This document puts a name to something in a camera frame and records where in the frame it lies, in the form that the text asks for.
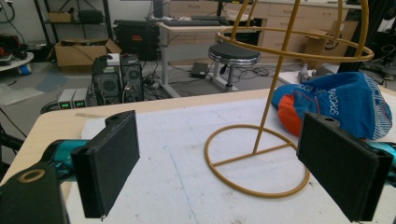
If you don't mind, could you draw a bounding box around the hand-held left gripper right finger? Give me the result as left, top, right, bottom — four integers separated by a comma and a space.
297, 112, 394, 222

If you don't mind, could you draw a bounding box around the black cable bundle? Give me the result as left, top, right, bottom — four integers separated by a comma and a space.
141, 62, 166, 94

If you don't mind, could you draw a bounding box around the black round stool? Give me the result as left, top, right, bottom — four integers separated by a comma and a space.
207, 42, 262, 93

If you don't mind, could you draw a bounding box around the black metal shelf rack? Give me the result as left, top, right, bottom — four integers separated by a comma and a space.
33, 0, 113, 60

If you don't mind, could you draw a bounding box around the printed cardboard box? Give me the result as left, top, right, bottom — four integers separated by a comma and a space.
303, 20, 359, 69

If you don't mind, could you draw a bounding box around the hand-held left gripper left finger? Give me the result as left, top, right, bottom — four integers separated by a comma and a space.
70, 110, 141, 218

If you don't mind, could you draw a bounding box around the small cardboard box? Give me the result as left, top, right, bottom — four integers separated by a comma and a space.
48, 11, 74, 23

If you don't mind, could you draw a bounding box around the round white table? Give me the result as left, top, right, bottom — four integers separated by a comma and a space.
0, 51, 35, 73

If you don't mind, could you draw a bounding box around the black flat box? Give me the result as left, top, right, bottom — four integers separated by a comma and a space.
190, 62, 209, 79

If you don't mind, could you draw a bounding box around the grey power supply unit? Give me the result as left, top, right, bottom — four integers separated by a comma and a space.
73, 88, 90, 109
57, 88, 77, 110

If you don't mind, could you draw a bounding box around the black hard case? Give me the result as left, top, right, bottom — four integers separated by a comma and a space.
113, 19, 162, 62

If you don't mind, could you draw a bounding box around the yellow wire hat stand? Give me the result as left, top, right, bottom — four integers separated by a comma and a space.
204, 0, 375, 199

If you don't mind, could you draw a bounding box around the white office desk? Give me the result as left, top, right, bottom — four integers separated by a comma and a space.
155, 18, 241, 99

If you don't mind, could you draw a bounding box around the blue and orange cap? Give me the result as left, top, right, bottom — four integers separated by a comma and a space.
271, 72, 393, 141

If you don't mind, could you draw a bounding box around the open cardboard box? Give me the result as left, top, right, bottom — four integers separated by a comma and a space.
46, 37, 122, 73

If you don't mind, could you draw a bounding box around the black bag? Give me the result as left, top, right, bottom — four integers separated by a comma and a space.
78, 9, 105, 24

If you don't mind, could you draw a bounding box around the black keyboard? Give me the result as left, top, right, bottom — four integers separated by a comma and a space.
163, 19, 222, 27

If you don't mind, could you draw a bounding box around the wooden workbench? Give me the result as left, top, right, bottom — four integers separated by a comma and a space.
169, 0, 362, 64

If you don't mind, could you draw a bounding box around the black computer tower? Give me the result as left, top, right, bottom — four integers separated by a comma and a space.
120, 54, 145, 103
92, 55, 122, 105

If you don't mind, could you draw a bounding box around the white table mat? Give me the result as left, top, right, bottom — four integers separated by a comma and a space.
66, 96, 396, 224

